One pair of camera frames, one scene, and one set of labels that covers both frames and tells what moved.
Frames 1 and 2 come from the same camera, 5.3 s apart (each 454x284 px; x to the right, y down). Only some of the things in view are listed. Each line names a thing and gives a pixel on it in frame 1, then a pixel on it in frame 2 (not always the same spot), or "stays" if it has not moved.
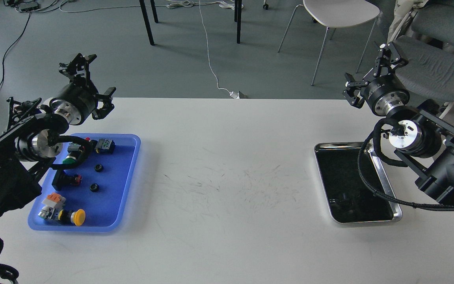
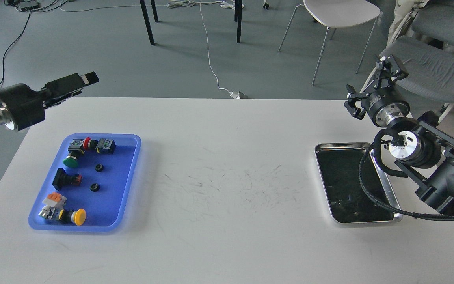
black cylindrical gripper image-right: [384, 95] -> [384, 104]
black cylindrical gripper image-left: [78, 102] -> [25, 105]
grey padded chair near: [434, 72] stays
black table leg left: [146, 20] stays
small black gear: [93, 187] stays
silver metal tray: [349, 199] stays
